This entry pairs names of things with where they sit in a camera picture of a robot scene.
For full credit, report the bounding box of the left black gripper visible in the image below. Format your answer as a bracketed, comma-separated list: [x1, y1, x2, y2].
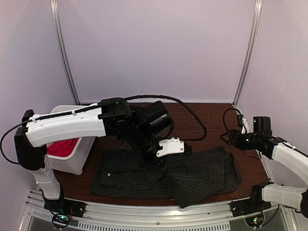
[127, 127, 168, 173]

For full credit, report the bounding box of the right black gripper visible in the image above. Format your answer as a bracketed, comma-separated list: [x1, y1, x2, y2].
[220, 129, 261, 151]

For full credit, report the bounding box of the dark pinstriped shirt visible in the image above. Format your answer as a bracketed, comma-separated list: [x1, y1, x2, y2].
[91, 146, 242, 208]

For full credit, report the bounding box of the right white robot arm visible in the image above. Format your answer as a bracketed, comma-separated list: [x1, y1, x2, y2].
[219, 116, 308, 217]

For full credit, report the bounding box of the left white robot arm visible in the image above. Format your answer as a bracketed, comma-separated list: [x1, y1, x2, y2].
[14, 98, 183, 214]

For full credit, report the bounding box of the white plastic laundry bin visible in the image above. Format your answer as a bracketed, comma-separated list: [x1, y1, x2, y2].
[47, 105, 96, 176]

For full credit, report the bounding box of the red garment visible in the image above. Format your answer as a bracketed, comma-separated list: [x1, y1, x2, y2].
[47, 138, 78, 157]

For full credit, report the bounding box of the right round circuit board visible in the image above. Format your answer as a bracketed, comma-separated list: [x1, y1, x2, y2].
[244, 214, 265, 229]

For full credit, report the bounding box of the round circuit board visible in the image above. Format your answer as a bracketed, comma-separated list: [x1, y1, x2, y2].
[244, 214, 265, 229]
[51, 213, 72, 229]

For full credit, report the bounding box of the left round circuit board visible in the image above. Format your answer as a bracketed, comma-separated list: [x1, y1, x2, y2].
[51, 213, 72, 229]

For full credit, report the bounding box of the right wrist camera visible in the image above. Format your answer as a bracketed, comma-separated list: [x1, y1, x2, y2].
[237, 114, 250, 134]

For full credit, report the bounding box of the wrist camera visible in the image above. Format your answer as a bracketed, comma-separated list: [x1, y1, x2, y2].
[237, 114, 250, 134]
[156, 137, 192, 157]

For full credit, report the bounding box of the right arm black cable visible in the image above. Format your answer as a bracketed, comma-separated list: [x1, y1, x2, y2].
[222, 107, 241, 132]

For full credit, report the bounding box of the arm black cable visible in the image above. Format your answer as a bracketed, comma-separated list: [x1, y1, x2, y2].
[222, 107, 241, 132]
[0, 94, 208, 166]

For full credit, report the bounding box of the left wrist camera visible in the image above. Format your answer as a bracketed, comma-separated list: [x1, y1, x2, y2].
[156, 137, 192, 157]

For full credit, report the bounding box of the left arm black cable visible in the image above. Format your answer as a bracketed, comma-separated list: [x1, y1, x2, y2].
[0, 94, 208, 166]

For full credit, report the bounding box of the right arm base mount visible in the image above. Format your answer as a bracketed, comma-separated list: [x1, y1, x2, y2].
[229, 182, 272, 217]

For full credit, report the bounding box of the front aluminium rail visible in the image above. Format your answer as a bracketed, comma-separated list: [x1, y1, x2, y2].
[17, 192, 298, 231]

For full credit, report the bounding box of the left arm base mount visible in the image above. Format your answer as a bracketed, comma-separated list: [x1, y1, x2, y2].
[42, 188, 86, 218]

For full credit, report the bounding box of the right aluminium frame post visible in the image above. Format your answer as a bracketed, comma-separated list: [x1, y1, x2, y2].
[232, 0, 263, 107]

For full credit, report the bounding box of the aluminium frame post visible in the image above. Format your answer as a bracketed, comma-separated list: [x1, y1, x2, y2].
[50, 0, 80, 105]
[232, 0, 263, 107]

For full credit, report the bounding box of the left aluminium frame post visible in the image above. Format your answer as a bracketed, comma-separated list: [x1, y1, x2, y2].
[50, 0, 80, 105]

